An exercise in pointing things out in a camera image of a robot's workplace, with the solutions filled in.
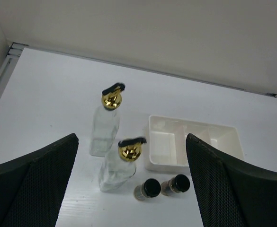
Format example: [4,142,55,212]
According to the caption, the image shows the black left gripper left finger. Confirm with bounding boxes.
[0,133,79,227]

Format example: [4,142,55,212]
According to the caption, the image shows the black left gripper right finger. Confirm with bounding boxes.
[186,133,277,227]

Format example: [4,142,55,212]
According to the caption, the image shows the small spice jar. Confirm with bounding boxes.
[161,174,190,196]
[134,178,161,201]

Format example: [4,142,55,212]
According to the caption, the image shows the glass oil bottle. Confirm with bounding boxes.
[89,83,125,157]
[98,137,147,192]

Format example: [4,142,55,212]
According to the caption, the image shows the white divided plastic tray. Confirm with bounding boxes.
[144,114,245,175]

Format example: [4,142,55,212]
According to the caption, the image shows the aluminium table edge rail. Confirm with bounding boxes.
[0,43,28,97]

